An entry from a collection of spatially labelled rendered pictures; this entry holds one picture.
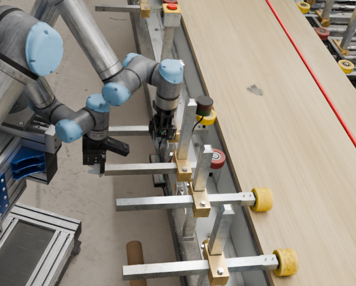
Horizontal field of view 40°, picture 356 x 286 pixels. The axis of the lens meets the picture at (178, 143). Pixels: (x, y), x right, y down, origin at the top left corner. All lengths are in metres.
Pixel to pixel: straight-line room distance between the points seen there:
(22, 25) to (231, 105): 1.12
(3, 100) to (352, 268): 1.16
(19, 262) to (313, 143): 1.39
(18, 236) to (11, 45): 1.37
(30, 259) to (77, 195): 0.63
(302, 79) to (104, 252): 1.32
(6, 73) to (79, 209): 1.65
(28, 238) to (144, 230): 0.64
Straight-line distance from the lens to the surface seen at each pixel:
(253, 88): 2.24
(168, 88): 1.51
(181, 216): 1.90
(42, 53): 1.22
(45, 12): 1.65
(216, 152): 1.87
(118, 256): 2.61
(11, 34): 1.25
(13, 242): 2.44
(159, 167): 1.83
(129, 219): 2.76
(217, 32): 2.62
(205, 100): 1.71
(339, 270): 1.67
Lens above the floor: 2.17
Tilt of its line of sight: 42 degrees down
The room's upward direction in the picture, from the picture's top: 10 degrees clockwise
